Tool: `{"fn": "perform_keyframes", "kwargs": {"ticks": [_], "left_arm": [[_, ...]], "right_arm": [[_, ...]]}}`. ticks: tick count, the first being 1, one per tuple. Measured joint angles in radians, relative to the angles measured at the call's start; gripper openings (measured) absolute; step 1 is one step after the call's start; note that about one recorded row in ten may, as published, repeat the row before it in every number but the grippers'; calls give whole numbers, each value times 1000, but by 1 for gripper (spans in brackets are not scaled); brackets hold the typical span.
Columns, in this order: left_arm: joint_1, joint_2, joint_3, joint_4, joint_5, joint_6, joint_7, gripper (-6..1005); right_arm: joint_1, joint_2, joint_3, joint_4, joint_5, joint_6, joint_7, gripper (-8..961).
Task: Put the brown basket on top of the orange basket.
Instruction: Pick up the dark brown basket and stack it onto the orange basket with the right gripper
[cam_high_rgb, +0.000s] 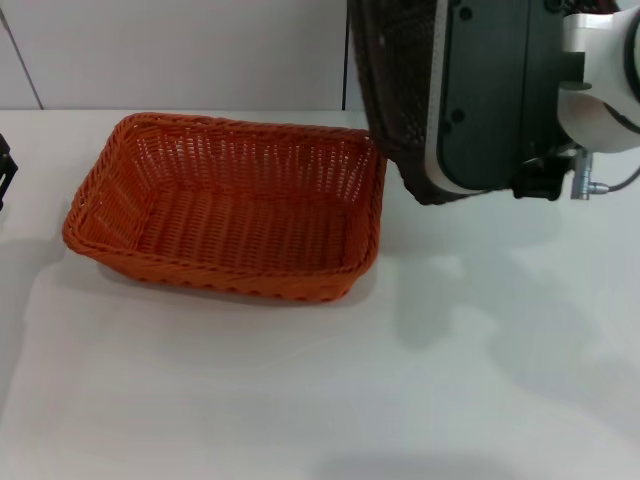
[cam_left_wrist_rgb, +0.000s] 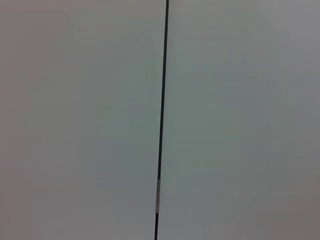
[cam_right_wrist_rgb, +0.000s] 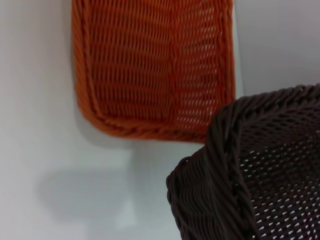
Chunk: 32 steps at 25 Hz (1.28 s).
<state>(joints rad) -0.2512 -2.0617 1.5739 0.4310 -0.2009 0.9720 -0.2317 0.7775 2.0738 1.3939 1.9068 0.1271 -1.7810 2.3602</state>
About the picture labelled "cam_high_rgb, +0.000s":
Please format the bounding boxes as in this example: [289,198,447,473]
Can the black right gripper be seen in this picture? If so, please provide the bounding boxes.
[512,153,575,202]

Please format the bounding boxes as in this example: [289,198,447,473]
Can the dark brown wicker basket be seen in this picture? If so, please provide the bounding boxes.
[349,0,516,207]

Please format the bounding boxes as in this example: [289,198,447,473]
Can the orange wicker basket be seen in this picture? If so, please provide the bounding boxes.
[62,112,389,304]

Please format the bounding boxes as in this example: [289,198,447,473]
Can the right arm connector cable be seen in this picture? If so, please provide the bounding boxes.
[571,149,640,200]

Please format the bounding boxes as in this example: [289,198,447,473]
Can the right wrist camera housing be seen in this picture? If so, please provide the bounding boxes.
[423,0,586,197]

